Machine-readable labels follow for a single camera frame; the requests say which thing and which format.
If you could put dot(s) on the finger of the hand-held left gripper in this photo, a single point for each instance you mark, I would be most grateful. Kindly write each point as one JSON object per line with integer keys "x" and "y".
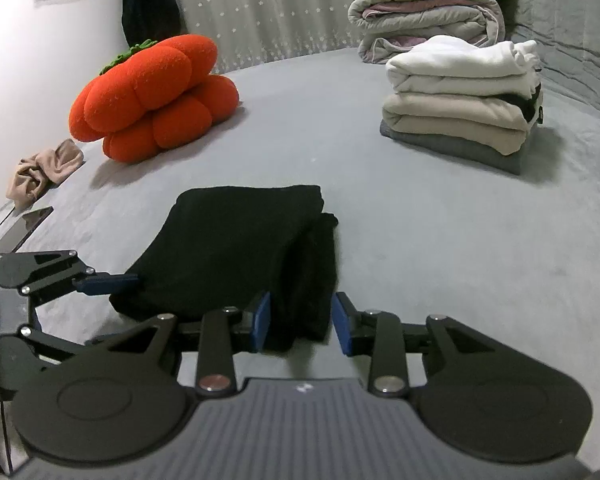
{"x": 50, "y": 344}
{"x": 105, "y": 282}

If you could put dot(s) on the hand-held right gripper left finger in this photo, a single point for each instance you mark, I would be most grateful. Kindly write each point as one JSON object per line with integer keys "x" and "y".
{"x": 262, "y": 321}

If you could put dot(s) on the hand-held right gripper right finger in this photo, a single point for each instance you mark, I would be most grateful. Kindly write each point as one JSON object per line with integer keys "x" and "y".
{"x": 342, "y": 326}

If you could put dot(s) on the black shirt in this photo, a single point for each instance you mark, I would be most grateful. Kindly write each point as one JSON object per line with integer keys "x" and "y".
{"x": 230, "y": 240}

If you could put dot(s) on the black smartphone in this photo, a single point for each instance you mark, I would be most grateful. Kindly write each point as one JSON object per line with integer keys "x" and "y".
{"x": 22, "y": 230}

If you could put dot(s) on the beige crumpled cloth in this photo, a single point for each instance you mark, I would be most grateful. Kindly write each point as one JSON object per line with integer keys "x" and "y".
{"x": 50, "y": 165}

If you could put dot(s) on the orange pumpkin plush pillow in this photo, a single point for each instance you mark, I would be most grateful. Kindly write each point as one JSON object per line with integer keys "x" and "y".
{"x": 150, "y": 85}

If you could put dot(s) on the beige folded sweater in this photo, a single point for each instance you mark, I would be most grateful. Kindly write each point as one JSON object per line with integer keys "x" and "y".
{"x": 455, "y": 120}

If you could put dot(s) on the black plush object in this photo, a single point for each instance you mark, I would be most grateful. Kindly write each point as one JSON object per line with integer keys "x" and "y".
{"x": 147, "y": 5}

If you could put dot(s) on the black folded garment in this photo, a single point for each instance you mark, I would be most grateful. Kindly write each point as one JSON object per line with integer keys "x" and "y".
{"x": 522, "y": 107}

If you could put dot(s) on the star-patterned grey curtain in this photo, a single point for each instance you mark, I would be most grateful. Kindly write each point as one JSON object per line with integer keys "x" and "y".
{"x": 280, "y": 10}

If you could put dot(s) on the folded grey quilt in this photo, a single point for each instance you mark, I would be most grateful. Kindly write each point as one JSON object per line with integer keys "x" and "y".
{"x": 430, "y": 5}

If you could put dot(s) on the grey quilted blanket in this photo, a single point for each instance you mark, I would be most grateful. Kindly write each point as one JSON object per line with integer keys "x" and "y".
{"x": 580, "y": 25}

